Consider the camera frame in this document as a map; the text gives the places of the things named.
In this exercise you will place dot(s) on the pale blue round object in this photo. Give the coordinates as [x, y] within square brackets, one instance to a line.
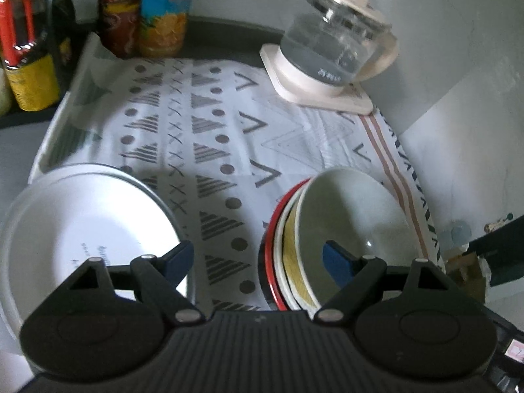
[458, 233]

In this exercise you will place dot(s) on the blue orange snack can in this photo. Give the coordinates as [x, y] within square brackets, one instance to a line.
[163, 12]

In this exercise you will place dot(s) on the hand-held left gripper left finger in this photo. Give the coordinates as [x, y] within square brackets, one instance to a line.
[180, 260]

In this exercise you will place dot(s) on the white patterned table cloth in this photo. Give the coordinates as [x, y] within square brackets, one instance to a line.
[229, 102]

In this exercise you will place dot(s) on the glass kettle cream lid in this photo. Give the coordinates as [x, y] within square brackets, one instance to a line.
[327, 45]

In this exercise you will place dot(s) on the brown cardboard box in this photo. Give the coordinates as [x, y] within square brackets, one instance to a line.
[464, 274]

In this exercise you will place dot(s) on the yellow bottle red cap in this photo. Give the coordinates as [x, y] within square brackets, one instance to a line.
[32, 82]

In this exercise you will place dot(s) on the black storage rack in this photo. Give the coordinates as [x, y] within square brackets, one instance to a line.
[67, 69]

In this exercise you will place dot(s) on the grey-green ceramic bowl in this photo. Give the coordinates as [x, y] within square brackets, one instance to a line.
[356, 213]

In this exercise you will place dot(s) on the dark green object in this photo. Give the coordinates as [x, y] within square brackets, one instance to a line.
[503, 254]

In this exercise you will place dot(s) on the cream kettle base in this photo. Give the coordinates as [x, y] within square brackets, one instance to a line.
[303, 90]

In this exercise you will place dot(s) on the large white plate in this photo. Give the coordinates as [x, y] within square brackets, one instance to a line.
[135, 176]

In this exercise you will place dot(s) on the red snack can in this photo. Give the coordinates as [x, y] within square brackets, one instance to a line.
[118, 12]

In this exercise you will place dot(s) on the white bowl yellow inside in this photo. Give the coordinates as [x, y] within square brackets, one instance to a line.
[292, 254]

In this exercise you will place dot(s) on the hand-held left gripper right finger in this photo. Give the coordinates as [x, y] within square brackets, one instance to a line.
[337, 262]

